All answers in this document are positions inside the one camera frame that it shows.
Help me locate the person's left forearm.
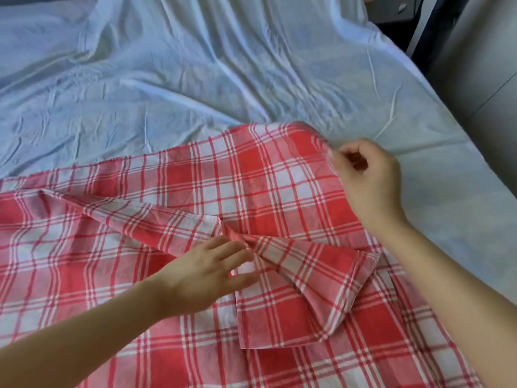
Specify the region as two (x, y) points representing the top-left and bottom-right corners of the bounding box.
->
(0, 274), (174, 388)

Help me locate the black white standing device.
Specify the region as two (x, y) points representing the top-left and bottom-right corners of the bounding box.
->
(406, 0), (444, 60)

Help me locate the white bed sheet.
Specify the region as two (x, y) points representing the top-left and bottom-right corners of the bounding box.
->
(0, 0), (517, 308)

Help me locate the person's left hand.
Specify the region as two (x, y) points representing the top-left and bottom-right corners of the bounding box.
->
(150, 234), (262, 319)

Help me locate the red white plaid cloth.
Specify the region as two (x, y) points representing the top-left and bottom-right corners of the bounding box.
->
(0, 120), (486, 388)

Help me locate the person's right forearm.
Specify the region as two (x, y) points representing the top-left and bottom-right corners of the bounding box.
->
(373, 218), (517, 388)

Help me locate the person's right hand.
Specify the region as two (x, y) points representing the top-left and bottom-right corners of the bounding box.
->
(325, 138), (410, 243)

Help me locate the dark nightstand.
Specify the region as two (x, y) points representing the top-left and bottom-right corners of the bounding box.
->
(364, 0), (441, 53)

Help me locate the white wardrobe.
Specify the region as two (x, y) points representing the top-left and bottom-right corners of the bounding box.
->
(428, 0), (517, 199)

